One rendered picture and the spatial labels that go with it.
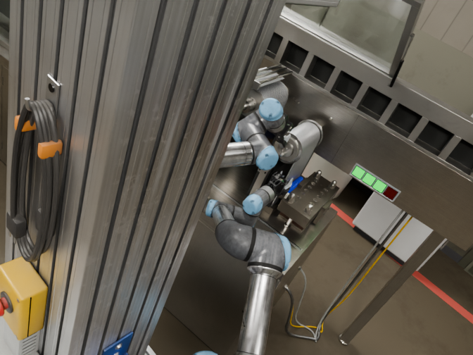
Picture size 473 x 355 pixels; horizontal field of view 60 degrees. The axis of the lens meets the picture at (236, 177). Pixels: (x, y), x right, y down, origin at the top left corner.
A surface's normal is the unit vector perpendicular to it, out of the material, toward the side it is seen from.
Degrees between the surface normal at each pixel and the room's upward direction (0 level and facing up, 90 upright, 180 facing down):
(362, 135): 90
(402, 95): 90
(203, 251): 90
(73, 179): 90
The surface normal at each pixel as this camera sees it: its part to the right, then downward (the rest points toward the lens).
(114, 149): 0.69, 0.60
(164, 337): 0.33, -0.75
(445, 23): -0.64, 0.26
